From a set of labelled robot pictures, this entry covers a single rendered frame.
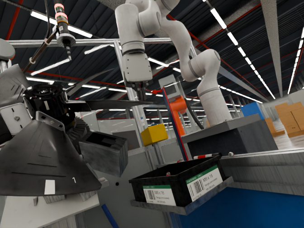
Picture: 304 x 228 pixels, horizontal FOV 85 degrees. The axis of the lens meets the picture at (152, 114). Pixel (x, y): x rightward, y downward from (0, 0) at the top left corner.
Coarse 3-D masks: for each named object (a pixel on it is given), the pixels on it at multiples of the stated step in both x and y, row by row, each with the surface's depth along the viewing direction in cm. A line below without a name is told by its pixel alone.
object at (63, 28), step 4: (60, 24) 67; (64, 24) 67; (60, 28) 66; (64, 28) 66; (60, 32) 66; (64, 32) 66; (68, 32) 67; (64, 40) 65; (68, 40) 66; (64, 44) 65; (68, 44) 66
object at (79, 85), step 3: (111, 69) 78; (102, 72) 76; (93, 75) 71; (96, 75) 75; (87, 78) 70; (90, 78) 74; (81, 81) 68; (84, 81) 72; (87, 81) 79; (75, 84) 65; (78, 84) 68; (81, 84) 73; (84, 84) 82; (75, 87) 69; (78, 87) 75; (75, 90) 75; (72, 93) 75
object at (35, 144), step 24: (24, 144) 37; (48, 144) 40; (72, 144) 49; (0, 168) 30; (24, 168) 32; (48, 168) 35; (72, 168) 39; (0, 192) 27; (24, 192) 29; (72, 192) 34
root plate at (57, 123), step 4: (40, 112) 50; (36, 116) 47; (40, 116) 48; (44, 116) 50; (48, 116) 52; (40, 120) 47; (44, 120) 48; (48, 120) 50; (56, 120) 54; (48, 124) 48; (52, 124) 50; (56, 124) 52; (60, 128) 52; (64, 128) 53
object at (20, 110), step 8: (16, 104) 52; (0, 112) 49; (8, 112) 50; (16, 112) 52; (24, 112) 53; (8, 120) 50; (16, 120) 51; (24, 120) 52; (32, 120) 53; (8, 128) 49; (16, 128) 51
